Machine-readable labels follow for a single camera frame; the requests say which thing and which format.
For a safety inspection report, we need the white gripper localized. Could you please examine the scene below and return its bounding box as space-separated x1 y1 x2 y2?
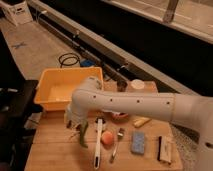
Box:
64 103 87 130

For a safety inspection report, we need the dark grape bunch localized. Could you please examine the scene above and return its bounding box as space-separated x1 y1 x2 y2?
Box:
69 131 80 139

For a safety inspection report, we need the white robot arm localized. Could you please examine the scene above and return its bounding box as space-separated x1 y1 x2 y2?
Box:
66 76 213 171

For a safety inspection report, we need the dark metal cup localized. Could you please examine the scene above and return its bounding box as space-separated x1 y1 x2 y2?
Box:
117 80 127 92

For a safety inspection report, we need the white paper cup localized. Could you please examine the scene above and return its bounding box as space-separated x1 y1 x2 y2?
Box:
130 79 145 90

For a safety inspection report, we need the green pepper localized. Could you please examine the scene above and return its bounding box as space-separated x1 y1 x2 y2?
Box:
79 121 88 148

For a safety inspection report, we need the yellow plastic bin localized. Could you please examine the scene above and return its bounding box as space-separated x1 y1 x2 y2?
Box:
34 67 103 111

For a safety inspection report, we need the peach fruit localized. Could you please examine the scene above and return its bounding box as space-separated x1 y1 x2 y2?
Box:
101 131 114 146

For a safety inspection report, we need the brown clay bowl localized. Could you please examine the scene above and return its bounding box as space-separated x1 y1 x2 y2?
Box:
112 113 129 121

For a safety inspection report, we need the metal fork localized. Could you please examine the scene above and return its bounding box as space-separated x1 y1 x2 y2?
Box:
109 128 125 163

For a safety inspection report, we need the blue object on floor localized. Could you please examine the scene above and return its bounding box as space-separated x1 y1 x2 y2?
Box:
80 59 95 67

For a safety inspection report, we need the black chair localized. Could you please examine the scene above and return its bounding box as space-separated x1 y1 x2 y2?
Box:
0 80 40 171

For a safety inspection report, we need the blue sponge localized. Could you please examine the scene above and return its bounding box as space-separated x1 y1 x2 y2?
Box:
131 131 145 155

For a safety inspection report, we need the black white eraser block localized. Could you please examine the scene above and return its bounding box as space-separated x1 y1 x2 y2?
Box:
157 136 172 164

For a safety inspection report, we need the white cardboard box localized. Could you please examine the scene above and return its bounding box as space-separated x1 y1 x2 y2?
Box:
0 0 33 26

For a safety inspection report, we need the black coiled cable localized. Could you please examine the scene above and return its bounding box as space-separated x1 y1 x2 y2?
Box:
58 52 81 68

